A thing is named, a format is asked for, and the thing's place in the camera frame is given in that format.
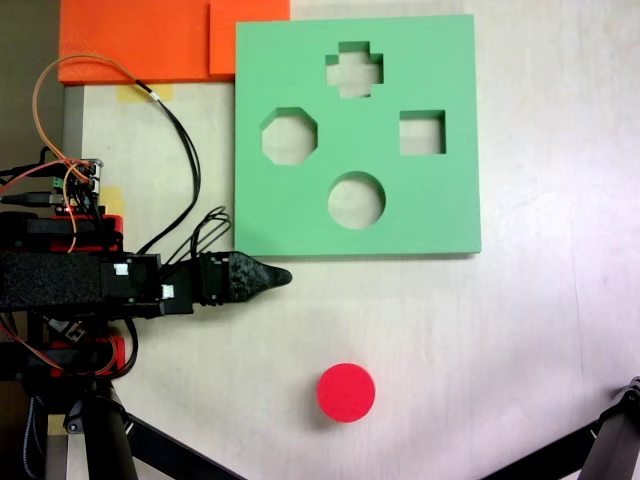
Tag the yellow masking tape piece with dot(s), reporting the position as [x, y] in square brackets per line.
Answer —
[116, 197]
[56, 425]
[130, 95]

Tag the small grey connector plug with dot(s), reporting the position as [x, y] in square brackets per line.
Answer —
[75, 332]

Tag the red cylinder block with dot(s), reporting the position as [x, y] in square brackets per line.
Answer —
[345, 392]

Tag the green shape sorting board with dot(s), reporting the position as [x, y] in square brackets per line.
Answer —
[430, 210]

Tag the large orange foam block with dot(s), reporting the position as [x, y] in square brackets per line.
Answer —
[130, 40]

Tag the black speckled gripper finger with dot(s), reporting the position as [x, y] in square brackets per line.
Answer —
[255, 277]

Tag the red arm base plate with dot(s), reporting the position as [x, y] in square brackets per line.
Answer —
[118, 350]

